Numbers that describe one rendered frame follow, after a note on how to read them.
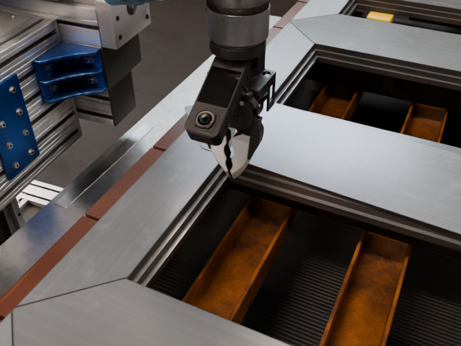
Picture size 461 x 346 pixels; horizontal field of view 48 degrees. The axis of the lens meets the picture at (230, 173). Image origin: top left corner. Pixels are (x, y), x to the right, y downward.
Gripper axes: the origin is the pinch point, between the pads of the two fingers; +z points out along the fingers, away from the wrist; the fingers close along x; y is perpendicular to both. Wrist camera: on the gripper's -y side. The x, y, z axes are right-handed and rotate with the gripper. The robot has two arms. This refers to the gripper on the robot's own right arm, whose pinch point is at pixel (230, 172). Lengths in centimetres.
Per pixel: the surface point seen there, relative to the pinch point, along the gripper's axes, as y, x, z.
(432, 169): 14.5, -26.5, 0.8
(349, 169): 9.3, -15.3, 0.8
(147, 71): 155, 123, 86
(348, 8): 74, 2, 2
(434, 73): 48, -22, 2
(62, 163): 71, 112, 86
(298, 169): 5.9, -8.4, 0.8
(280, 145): 10.5, -3.7, 0.7
